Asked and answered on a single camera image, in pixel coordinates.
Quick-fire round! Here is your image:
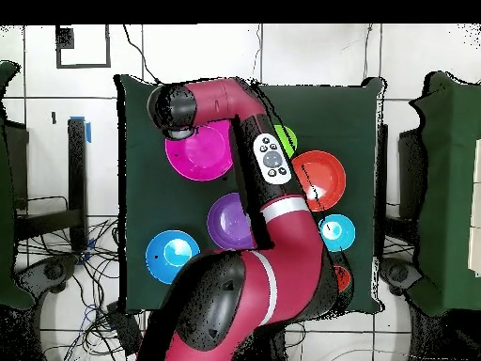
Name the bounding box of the large pink bowl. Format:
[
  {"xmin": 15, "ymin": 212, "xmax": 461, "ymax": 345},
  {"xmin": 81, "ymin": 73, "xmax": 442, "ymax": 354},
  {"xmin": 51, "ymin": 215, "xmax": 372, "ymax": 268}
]
[{"xmin": 163, "ymin": 119, "xmax": 234, "ymax": 182}]

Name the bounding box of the purple bowl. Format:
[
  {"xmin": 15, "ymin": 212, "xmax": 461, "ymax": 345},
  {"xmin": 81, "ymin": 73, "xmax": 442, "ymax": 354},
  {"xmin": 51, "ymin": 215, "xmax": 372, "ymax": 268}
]
[{"xmin": 206, "ymin": 192, "xmax": 256, "ymax": 251}]

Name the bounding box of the small green bowl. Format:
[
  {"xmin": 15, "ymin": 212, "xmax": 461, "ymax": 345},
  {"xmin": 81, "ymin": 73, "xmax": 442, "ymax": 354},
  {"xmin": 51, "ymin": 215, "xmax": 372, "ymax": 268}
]
[{"xmin": 273, "ymin": 124, "xmax": 299, "ymax": 159}]

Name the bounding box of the dark green tablecloth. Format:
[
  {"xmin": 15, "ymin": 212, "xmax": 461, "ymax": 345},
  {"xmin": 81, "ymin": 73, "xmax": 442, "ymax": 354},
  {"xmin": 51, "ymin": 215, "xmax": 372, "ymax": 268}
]
[{"xmin": 114, "ymin": 73, "xmax": 385, "ymax": 314}]

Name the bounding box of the wide orange bowl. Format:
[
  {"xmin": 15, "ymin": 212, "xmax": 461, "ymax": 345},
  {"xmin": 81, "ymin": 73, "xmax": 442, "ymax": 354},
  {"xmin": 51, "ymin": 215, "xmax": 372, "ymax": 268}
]
[{"xmin": 291, "ymin": 149, "xmax": 348, "ymax": 212}]

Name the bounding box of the medium blue bowl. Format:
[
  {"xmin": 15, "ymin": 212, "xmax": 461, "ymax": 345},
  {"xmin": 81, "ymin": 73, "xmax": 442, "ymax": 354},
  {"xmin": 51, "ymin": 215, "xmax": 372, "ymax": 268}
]
[{"xmin": 145, "ymin": 229, "xmax": 201, "ymax": 285}]

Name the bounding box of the small light blue bowl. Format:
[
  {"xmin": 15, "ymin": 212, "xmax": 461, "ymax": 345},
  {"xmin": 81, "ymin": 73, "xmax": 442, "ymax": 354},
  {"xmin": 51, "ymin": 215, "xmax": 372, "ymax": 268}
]
[{"xmin": 318, "ymin": 213, "xmax": 357, "ymax": 253}]

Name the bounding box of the orange cup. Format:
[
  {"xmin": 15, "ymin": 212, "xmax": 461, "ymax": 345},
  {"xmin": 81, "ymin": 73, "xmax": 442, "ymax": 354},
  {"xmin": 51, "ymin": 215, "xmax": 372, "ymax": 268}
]
[{"xmin": 333, "ymin": 263, "xmax": 353, "ymax": 293}]

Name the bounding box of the black floor box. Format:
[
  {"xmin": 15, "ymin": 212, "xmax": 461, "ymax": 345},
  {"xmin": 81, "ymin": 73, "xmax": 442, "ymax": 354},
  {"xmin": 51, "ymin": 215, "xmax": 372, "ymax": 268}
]
[{"xmin": 105, "ymin": 300, "xmax": 146, "ymax": 356}]

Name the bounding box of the grey wheeled floor base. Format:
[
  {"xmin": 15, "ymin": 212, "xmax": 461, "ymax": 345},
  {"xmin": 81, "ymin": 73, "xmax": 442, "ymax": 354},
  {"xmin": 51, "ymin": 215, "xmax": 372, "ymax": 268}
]
[
  {"xmin": 378, "ymin": 256, "xmax": 423, "ymax": 297},
  {"xmin": 16, "ymin": 254, "xmax": 79, "ymax": 296}
]

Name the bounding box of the green cloth side table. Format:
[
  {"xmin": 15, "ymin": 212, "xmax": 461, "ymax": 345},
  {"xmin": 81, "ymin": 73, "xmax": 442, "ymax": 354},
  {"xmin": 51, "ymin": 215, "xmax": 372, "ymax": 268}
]
[
  {"xmin": 407, "ymin": 71, "xmax": 481, "ymax": 317},
  {"xmin": 0, "ymin": 59, "xmax": 37, "ymax": 310}
]

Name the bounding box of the white box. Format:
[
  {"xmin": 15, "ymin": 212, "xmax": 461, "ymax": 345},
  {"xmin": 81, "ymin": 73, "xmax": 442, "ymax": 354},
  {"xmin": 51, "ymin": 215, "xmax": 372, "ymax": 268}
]
[{"xmin": 467, "ymin": 138, "xmax": 481, "ymax": 278}]

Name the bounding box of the tangle of floor cables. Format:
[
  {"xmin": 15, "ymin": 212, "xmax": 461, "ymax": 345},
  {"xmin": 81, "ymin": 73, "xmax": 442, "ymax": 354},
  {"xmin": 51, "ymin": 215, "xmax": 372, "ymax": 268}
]
[{"xmin": 18, "ymin": 217, "xmax": 125, "ymax": 361}]

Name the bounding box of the black post with blue tape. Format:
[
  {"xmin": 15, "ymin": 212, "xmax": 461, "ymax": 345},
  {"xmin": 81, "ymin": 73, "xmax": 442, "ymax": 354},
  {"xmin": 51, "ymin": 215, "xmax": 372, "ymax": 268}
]
[{"xmin": 67, "ymin": 116, "xmax": 92, "ymax": 252}]

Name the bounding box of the thin black floor cable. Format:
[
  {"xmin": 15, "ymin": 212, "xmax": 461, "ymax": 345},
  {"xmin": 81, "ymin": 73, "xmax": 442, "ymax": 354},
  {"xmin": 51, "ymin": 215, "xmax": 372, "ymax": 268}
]
[{"xmin": 122, "ymin": 24, "xmax": 163, "ymax": 86}]

